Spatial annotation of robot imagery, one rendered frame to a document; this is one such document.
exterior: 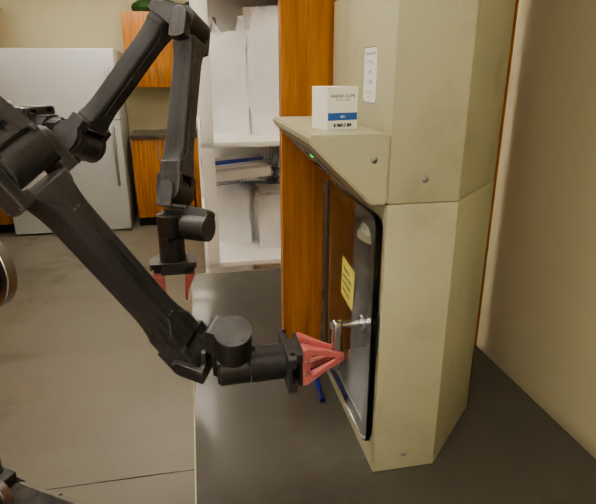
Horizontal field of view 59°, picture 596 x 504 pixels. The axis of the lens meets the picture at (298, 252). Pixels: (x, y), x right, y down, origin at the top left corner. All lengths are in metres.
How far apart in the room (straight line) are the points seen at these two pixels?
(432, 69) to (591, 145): 0.42
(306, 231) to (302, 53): 0.36
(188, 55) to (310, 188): 0.41
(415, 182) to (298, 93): 0.40
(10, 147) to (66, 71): 4.95
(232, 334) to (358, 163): 0.30
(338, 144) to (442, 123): 0.15
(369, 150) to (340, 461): 0.55
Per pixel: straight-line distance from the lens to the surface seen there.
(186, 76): 1.24
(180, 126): 1.20
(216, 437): 1.06
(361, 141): 0.73
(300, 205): 1.11
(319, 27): 1.09
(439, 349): 0.89
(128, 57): 1.35
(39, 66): 5.73
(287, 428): 1.07
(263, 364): 0.84
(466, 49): 0.78
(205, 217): 1.12
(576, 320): 1.14
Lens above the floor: 1.59
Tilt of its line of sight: 19 degrees down
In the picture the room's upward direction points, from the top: straight up
